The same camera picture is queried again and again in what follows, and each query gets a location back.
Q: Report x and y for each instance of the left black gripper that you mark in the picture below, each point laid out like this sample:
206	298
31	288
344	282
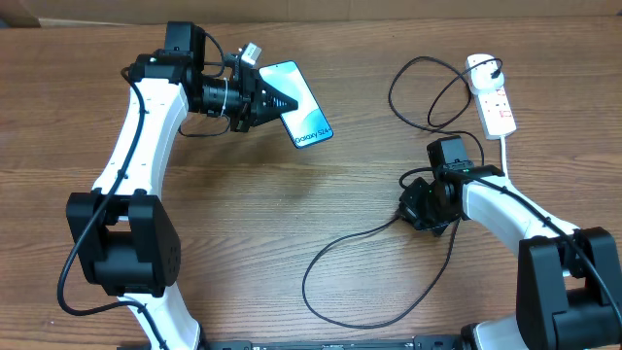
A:
252	109

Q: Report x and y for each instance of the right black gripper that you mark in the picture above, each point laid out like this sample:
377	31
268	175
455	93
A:
411	211

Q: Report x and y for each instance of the Samsung Galaxy smartphone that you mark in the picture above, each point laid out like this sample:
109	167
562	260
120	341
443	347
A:
307	125

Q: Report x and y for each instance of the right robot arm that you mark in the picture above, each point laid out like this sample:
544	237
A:
568	278

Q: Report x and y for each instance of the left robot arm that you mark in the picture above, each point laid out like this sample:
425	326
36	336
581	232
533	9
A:
123	237

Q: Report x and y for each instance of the white charger plug adapter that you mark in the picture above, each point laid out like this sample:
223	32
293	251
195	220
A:
484	73

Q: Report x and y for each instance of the white power strip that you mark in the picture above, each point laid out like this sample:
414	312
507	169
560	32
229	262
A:
495	114

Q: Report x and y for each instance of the cardboard backdrop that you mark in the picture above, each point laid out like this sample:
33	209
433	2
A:
33	13

